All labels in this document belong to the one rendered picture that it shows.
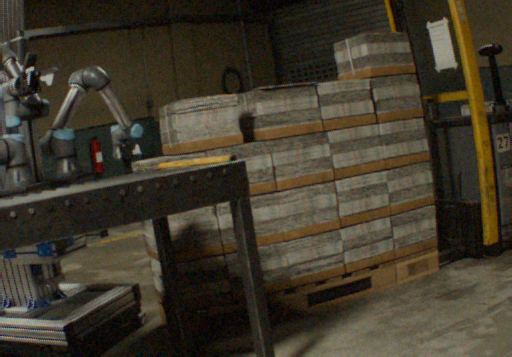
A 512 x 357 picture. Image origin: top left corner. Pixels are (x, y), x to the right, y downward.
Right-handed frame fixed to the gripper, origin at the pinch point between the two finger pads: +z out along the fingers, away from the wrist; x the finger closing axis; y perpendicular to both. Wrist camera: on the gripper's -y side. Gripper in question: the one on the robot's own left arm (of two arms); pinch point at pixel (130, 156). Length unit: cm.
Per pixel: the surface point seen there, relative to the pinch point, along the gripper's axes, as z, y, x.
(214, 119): 45, 10, 31
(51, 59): -659, 160, 13
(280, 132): 47, 0, 60
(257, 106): 41, 13, 54
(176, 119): 44.2, 13.1, 14.6
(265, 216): 47, -35, 47
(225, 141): 46, 0, 35
